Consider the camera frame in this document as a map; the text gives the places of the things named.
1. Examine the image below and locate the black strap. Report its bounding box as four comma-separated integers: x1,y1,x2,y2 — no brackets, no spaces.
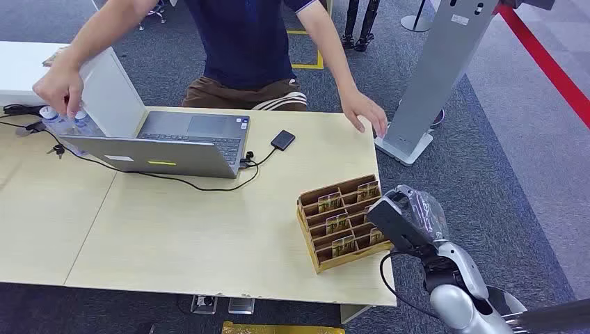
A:
2,103,47,117

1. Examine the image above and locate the grey plug adapter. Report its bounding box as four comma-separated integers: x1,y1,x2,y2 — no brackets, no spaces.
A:
15,121,47,138

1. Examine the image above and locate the short black reader cable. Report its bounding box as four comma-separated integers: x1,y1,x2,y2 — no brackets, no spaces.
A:
239,146,278,170

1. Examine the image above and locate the white box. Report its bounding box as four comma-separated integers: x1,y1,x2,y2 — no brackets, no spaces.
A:
76,46,148,138

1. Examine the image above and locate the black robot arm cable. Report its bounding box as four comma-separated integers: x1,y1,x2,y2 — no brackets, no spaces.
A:
379,250,439,320

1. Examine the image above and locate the white table leg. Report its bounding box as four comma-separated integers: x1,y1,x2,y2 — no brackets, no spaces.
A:
340,304,372,325

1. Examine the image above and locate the black humanoid leg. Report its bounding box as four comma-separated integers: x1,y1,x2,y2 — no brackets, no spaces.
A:
341,0,360,50
353,0,382,53

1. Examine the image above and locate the cardboard card holder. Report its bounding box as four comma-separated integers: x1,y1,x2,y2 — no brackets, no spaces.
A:
296,174,395,274

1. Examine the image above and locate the person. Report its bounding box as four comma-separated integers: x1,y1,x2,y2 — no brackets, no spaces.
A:
32,0,389,139

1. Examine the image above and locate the black bracket wrist camera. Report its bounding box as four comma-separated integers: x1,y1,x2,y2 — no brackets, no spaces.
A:
366,189,436,257

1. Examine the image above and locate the grey stanchion base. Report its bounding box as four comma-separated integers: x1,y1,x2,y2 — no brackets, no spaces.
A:
399,0,433,33

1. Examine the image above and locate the person's right hand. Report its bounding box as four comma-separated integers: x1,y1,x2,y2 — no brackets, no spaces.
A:
32,55,85,120

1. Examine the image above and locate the long black cable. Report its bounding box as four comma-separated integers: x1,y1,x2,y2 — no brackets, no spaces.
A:
0,120,262,193

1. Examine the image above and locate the grey laptop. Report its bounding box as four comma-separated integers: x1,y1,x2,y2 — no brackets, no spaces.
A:
60,110,251,180

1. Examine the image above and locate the office chair base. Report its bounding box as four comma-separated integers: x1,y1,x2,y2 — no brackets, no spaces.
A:
138,1,168,31

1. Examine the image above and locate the white side table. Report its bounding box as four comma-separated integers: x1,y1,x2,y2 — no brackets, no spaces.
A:
0,41,70,107

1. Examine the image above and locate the metal floor socket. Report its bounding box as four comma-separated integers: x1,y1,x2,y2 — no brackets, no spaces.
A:
190,294,218,315
228,298,256,315

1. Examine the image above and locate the red barrier belt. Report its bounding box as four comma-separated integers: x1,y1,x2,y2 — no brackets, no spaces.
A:
493,4,590,130

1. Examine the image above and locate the black card reader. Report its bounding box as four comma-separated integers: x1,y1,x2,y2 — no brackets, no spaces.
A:
270,129,296,152

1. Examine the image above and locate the person's left hand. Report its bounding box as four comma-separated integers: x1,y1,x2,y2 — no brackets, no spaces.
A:
338,87,389,138

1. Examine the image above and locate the silver kiosk stand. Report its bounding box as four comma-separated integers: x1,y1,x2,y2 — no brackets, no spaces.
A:
374,0,501,167

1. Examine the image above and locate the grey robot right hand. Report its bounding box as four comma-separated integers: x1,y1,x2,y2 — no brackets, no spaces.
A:
385,184,450,244

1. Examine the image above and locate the yellow patterned item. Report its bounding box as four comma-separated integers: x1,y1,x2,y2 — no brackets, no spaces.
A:
222,321,346,334

